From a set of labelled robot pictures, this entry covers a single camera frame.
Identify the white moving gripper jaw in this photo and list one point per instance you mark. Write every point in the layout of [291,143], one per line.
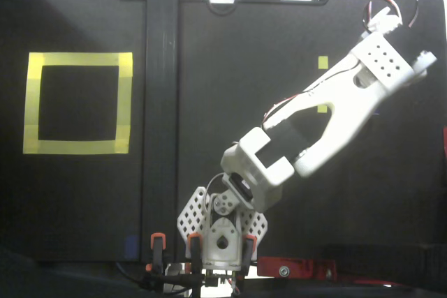
[384,20]

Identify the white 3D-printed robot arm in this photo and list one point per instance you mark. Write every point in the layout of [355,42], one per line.
[349,102]

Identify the small yellow tape marker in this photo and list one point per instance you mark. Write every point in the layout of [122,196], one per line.
[323,62]
[321,109]

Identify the orange black spring clamp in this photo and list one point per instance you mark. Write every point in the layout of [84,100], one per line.
[195,249]
[159,246]
[249,249]

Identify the yellow tape square outline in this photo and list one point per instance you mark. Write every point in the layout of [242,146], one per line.
[78,59]

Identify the blue tape piece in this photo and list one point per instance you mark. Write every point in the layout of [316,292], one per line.
[132,247]

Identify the black flat strip rail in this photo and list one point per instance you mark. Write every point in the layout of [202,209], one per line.
[160,102]

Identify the red metal corner bracket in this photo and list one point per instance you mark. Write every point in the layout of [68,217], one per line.
[297,267]

